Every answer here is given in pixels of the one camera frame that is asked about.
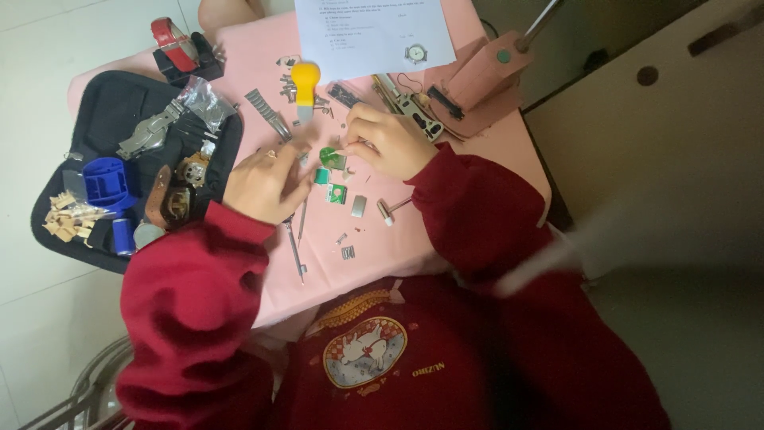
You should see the person's left hand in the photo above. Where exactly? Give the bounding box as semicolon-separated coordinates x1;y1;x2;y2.
222;142;315;226

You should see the person's right hand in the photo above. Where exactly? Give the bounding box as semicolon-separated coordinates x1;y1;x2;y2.
339;104;440;181

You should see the green round battery blister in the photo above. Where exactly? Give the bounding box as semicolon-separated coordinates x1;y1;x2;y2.
319;146;347;172

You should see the silver precision screwdriver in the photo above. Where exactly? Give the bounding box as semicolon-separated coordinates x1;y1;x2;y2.
282;213;309;285

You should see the silver metal watch band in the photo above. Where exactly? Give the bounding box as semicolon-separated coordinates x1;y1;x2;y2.
244;88;294;143

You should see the pile of small metal links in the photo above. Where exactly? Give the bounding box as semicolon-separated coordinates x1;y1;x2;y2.
277;55;333;118

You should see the small watchmaker hammer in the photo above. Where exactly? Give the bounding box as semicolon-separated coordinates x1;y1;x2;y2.
376;196;413;227

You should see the gold open watch movement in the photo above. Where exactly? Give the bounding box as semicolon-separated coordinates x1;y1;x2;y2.
175;152;211;190

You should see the pink table cloth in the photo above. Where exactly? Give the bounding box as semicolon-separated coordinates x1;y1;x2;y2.
67;0;553;329

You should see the clear plastic bag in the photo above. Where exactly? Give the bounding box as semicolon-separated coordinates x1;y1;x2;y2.
175;75;238;136

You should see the black watch holder block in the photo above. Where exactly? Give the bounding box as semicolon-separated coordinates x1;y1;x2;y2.
153;32;226;88

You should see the round silver case back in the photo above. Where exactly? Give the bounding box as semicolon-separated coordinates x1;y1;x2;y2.
133;221;167;251

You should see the white printed paper sheet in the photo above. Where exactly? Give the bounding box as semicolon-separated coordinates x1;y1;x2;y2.
294;0;458;85

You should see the black rectangular bar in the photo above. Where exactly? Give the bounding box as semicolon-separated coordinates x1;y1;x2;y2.
426;85;466;121

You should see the blue cylinder tool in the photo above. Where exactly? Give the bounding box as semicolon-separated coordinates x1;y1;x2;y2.
111;217;136;257

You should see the blue plastic watch holder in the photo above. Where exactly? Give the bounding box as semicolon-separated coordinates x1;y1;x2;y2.
82;156;140;213

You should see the black zip tool case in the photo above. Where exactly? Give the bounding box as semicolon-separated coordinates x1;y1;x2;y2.
31;70;244;276

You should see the bag of beige pieces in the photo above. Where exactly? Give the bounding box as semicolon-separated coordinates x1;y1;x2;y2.
41;190;112;247

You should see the person's red sweatshirt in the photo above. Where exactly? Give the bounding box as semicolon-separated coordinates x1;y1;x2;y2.
263;263;672;430

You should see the beige wooden cabinet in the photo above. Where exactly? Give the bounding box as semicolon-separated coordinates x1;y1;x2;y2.
522;0;764;281

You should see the black rectangular strap piece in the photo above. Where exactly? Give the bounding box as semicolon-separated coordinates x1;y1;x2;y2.
326;82;364;110

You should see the yellow handled case knife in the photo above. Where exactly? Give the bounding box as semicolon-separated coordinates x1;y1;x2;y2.
290;61;322;125

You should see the brown leather strap watch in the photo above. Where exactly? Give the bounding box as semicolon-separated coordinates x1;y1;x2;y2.
144;165;193;232

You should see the silver steel watch bracelet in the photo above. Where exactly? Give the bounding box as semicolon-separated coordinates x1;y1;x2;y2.
116;100;184;161

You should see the red strap wristwatch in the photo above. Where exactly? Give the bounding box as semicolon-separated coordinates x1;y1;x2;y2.
150;16;201;73

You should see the metal stool frame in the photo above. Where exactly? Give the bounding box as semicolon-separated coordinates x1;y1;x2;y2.
17;333;137;430

